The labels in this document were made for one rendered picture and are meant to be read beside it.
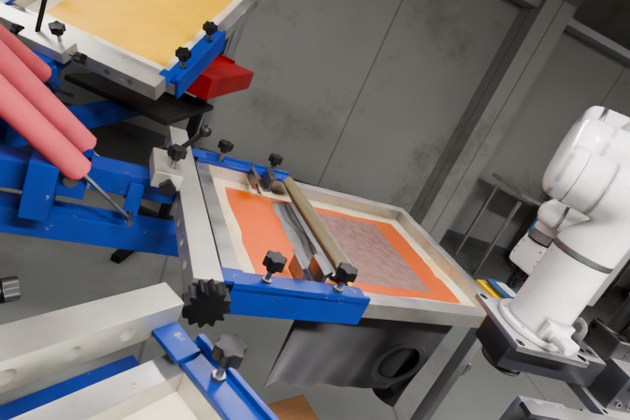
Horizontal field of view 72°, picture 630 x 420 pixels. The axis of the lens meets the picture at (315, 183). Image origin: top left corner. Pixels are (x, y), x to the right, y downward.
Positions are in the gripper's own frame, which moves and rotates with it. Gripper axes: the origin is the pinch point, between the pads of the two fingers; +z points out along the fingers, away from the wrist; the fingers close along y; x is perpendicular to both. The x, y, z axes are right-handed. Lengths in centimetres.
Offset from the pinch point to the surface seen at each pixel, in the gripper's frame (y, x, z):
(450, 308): -15.8, 39.4, 1.2
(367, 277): -2, 55, 5
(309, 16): 289, -12, -48
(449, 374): -1.2, 2.2, 38.8
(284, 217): 21, 72, 4
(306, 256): 2, 72, 4
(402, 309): -17, 55, 2
